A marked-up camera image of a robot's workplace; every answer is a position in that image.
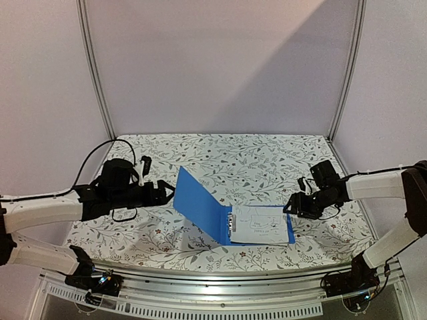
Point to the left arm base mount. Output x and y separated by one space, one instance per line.
97 285

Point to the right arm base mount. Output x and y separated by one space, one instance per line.
358 287

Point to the perforated white cable tray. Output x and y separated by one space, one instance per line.
62 303

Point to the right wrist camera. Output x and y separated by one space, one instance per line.
323 175

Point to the chrome lever arch clip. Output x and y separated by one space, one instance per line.
231 221

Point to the aluminium front rail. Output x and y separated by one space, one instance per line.
288 284

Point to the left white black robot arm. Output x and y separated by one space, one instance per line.
82 203

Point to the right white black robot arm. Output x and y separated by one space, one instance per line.
395 198

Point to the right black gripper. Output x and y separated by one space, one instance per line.
301 204

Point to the blue folder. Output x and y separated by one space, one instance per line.
200 207

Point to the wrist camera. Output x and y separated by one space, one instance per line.
120 174
323 175

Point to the hand drawn sketch paper sheet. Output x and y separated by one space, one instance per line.
261 225

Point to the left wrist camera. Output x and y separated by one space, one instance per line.
120 174

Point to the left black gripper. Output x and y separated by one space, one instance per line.
155 194

